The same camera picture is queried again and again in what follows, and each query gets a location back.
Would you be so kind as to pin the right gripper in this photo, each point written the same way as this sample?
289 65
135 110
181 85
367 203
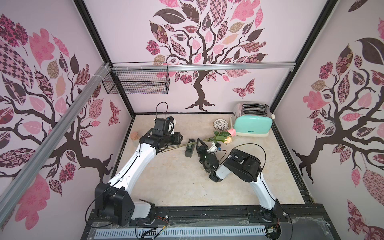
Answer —
202 151

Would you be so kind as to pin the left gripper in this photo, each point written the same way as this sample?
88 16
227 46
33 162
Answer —
177 135

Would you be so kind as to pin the black tape dispenser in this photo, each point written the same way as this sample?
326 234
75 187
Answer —
190 148

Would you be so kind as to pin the peach rose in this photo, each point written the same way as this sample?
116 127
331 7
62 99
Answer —
219 139

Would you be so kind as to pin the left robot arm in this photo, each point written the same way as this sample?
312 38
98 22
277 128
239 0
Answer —
113 201

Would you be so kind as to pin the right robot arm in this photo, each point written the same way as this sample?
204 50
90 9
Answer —
248 169

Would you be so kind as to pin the glass jar with cork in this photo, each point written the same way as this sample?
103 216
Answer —
135 136

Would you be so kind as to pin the white patterned bowl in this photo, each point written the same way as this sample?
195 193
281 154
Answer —
221 125

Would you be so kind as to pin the mint green toaster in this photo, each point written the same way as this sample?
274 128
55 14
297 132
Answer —
252 119

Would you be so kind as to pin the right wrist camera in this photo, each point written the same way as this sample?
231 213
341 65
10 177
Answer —
214 148

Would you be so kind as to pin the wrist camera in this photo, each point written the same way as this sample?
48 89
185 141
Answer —
214 148
171 122

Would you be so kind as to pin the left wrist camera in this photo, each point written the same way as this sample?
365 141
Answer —
171 122

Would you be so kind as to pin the black wire basket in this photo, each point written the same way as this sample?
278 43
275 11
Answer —
138 78

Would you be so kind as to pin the white slotted cable duct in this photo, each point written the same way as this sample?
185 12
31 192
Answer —
178 232

